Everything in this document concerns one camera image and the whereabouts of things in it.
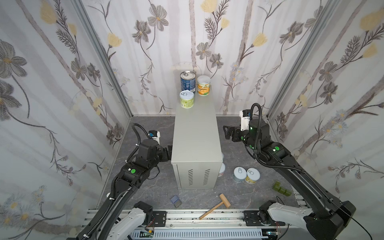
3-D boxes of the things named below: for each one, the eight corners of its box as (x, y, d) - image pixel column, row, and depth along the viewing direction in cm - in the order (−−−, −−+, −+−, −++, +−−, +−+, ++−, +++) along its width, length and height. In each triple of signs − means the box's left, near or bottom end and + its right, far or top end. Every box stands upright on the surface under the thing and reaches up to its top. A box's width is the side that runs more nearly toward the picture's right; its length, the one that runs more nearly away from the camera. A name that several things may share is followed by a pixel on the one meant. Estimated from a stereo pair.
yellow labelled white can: (244, 183, 88) (248, 179, 83) (242, 172, 93) (245, 167, 88) (257, 183, 88) (261, 179, 83) (254, 172, 93) (258, 167, 88)
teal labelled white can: (233, 182, 88) (235, 179, 84) (231, 170, 93) (233, 166, 88) (245, 182, 88) (248, 179, 84) (242, 170, 93) (245, 166, 88)
